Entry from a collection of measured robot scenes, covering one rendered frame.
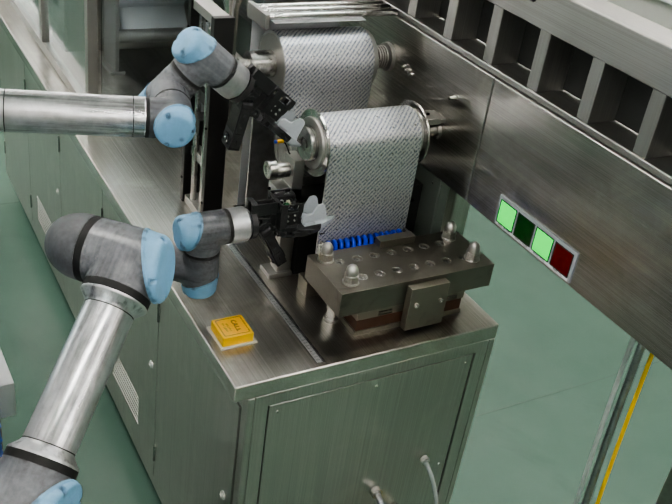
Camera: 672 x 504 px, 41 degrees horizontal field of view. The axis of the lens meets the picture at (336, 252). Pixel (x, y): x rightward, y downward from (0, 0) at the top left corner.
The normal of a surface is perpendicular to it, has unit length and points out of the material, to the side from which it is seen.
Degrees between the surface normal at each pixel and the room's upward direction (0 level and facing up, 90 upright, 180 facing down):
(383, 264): 0
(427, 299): 90
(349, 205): 90
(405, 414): 90
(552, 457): 0
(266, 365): 0
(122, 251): 35
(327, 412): 90
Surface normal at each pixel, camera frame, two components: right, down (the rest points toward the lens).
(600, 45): -0.87, 0.15
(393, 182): 0.47, 0.51
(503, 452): 0.13, -0.84
